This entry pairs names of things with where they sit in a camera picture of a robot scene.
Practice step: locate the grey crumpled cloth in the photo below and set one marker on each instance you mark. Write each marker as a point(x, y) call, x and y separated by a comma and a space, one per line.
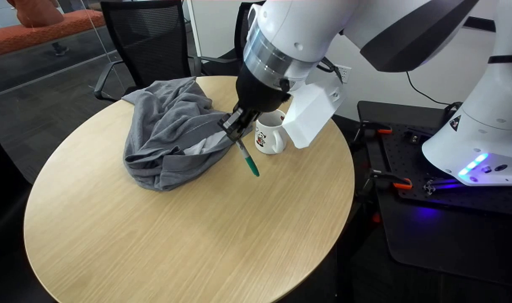
point(165, 134)

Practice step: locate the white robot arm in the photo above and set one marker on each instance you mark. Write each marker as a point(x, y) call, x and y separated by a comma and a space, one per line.
point(300, 27)

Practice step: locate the black office chair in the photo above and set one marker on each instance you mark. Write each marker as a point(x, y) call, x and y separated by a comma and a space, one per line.
point(149, 38)

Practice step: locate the white ceramic mug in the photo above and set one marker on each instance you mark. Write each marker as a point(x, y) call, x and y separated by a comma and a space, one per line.
point(270, 139)

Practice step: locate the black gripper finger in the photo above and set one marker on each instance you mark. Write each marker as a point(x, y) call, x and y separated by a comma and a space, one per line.
point(229, 121)
point(245, 126)

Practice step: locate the green marker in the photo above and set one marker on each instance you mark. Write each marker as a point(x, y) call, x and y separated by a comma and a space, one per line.
point(250, 161)

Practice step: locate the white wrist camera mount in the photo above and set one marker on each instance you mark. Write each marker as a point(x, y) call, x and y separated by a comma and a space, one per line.
point(309, 114)

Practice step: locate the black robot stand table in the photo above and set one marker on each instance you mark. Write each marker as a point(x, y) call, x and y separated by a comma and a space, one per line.
point(452, 245)

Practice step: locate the orange sofa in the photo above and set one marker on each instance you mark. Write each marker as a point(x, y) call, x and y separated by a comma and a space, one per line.
point(37, 30)

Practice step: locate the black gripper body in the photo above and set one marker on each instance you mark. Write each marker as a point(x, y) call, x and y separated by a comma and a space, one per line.
point(258, 94)

